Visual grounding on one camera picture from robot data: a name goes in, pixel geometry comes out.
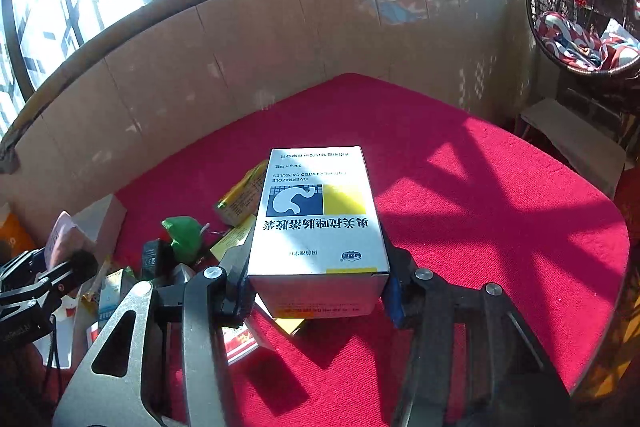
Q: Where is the red table cloth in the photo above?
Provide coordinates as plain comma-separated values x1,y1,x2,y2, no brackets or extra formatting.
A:
114,73,630,427

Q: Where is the white medicine box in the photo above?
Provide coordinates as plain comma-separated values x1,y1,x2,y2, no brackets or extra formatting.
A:
247,146,391,319

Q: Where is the red white seat cushion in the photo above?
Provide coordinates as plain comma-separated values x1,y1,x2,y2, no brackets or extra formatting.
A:
534,11,606,70

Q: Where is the flat cardboard piece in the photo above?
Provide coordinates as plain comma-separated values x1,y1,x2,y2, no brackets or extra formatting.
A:
520,98,627,200

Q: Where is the black cable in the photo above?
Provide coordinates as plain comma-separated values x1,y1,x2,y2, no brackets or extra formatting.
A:
47,314,63,375

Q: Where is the small blue white box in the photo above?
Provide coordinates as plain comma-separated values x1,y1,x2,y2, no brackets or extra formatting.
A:
97,269,137,323

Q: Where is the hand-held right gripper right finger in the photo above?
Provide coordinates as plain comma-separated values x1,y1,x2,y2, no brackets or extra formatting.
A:
382,246,573,427

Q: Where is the orange bag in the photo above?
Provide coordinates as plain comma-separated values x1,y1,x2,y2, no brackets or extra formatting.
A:
0,204,36,258

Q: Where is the red white box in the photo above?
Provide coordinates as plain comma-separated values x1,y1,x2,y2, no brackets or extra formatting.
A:
222,322,273,365

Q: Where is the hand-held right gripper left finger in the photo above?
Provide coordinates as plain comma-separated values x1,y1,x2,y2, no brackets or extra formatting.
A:
52,239,258,427

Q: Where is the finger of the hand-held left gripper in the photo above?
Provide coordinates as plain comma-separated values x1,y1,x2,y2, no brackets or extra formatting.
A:
0,249,51,283
0,250,99,315

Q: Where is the white cardboard box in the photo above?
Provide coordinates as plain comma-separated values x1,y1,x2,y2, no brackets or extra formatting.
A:
35,193,130,368

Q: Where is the red white pillow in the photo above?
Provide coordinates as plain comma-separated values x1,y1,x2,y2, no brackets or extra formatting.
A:
597,19,640,70

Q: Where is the yellow flat box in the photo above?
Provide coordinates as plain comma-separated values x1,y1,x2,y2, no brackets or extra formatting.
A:
209,227,257,264

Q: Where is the black charger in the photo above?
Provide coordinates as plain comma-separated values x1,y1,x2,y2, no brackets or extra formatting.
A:
141,238,176,280

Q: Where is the pink packet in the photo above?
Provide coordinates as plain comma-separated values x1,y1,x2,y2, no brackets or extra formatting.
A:
44,211,86,268

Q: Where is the yellow green packet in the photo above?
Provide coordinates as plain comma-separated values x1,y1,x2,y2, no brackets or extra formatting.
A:
216,159,271,227

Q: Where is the red strawberry plush toy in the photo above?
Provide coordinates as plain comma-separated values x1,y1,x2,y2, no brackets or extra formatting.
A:
161,216,208,265

